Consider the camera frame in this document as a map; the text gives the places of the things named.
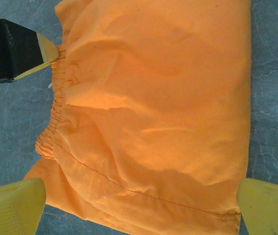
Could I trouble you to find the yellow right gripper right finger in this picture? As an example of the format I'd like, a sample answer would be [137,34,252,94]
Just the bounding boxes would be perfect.
[236,177,278,235]

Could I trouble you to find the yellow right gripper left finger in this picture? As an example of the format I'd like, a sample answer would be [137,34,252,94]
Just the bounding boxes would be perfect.
[0,178,47,235]

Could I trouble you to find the light orange shorts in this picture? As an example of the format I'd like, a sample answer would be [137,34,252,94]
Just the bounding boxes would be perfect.
[23,0,253,235]

